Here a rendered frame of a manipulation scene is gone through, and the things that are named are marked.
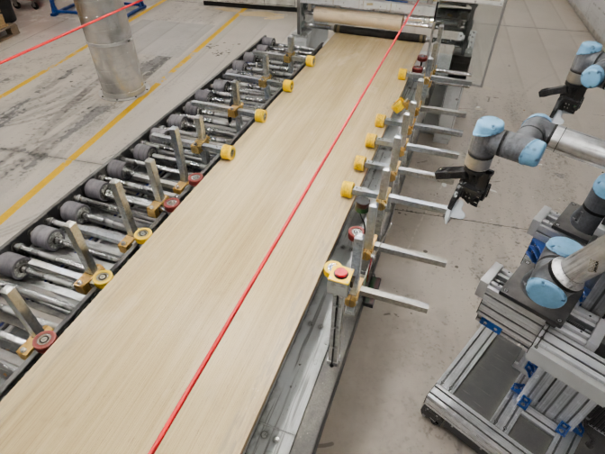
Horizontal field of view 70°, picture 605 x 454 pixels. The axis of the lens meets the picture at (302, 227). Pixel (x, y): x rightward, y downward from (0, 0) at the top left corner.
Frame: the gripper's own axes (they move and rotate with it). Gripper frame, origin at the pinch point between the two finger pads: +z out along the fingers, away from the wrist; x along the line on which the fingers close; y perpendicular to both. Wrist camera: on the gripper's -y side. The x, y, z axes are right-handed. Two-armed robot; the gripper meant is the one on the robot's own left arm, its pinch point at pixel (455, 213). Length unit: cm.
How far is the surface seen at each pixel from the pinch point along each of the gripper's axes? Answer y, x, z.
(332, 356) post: -14, -43, 54
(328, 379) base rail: -11, -48, 62
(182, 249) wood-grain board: -92, -56, 42
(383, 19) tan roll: -186, 219, 24
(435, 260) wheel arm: -9, 20, 46
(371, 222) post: -34.9, 4.3, 28.3
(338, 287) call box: -13.3, -43.8, 12.4
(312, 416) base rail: -6, -63, 62
